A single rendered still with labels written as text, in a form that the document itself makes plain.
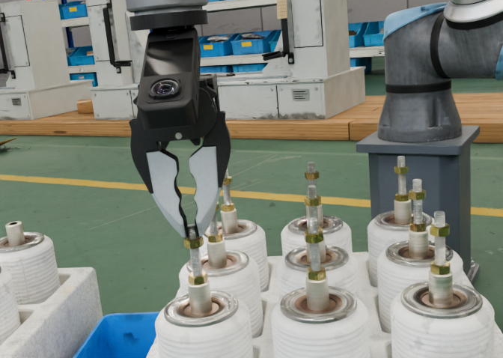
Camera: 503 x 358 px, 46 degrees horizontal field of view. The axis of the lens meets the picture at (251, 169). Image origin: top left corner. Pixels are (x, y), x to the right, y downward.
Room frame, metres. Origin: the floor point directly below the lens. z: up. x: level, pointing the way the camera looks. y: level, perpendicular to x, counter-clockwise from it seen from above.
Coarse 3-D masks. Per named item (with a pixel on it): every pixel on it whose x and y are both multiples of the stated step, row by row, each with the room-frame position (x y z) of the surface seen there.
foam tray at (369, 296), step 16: (272, 256) 0.86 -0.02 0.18; (272, 272) 0.80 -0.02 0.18; (368, 272) 0.82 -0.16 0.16; (272, 288) 0.74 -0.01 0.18; (368, 288) 0.72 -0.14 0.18; (272, 304) 0.70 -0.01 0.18; (368, 304) 0.67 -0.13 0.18; (368, 320) 0.63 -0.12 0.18; (384, 336) 0.59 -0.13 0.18; (496, 336) 0.57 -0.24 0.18; (256, 352) 0.60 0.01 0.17; (272, 352) 0.58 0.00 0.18; (384, 352) 0.56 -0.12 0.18; (496, 352) 0.54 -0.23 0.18
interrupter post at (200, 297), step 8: (208, 280) 0.56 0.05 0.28; (192, 288) 0.55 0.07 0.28; (200, 288) 0.55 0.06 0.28; (208, 288) 0.55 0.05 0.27; (192, 296) 0.55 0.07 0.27; (200, 296) 0.55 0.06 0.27; (208, 296) 0.55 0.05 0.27; (192, 304) 0.55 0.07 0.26; (200, 304) 0.55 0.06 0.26; (208, 304) 0.55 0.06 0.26; (192, 312) 0.55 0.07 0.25; (200, 312) 0.55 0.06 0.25
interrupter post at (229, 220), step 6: (234, 210) 0.78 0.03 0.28; (222, 216) 0.78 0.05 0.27; (228, 216) 0.78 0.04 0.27; (234, 216) 0.78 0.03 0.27; (222, 222) 0.78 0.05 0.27; (228, 222) 0.78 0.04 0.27; (234, 222) 0.78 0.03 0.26; (222, 228) 0.79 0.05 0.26; (228, 228) 0.78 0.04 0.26; (234, 228) 0.78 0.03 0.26
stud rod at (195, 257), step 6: (192, 228) 0.55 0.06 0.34; (192, 234) 0.55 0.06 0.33; (192, 252) 0.55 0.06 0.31; (198, 252) 0.55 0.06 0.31; (192, 258) 0.55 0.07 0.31; (198, 258) 0.55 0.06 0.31; (192, 264) 0.55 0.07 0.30; (198, 264) 0.55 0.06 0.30; (192, 270) 0.55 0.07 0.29; (198, 270) 0.55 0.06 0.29
